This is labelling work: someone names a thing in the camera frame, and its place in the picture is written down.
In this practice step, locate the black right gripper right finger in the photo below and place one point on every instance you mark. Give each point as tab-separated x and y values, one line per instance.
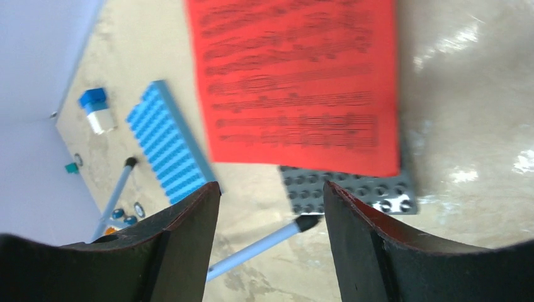
379	258

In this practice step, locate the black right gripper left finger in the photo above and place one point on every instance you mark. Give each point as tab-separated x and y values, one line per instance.
32	271

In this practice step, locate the light blue music stand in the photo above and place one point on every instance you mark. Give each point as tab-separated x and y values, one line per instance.
177	241

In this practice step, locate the orange toy microphone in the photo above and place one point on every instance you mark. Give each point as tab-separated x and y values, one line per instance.
110	230

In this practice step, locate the toy brick car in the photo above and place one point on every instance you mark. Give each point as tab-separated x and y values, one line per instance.
119	219

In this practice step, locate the light blue building baseplate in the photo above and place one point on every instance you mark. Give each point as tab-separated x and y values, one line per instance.
168	144

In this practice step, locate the grey building baseplate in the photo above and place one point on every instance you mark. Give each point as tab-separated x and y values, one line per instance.
391	195

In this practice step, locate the teal curved block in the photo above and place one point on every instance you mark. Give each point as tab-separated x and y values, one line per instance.
72	168

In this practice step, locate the blue and white brick stack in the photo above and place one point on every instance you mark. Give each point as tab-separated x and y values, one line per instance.
98	113

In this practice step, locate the black ring marker near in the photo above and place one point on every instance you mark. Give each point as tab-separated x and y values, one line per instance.
139	210

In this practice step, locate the black ring marker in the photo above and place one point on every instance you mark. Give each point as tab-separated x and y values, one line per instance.
139	210
78	160

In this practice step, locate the black ring marker far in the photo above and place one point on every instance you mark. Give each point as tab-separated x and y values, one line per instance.
78	160

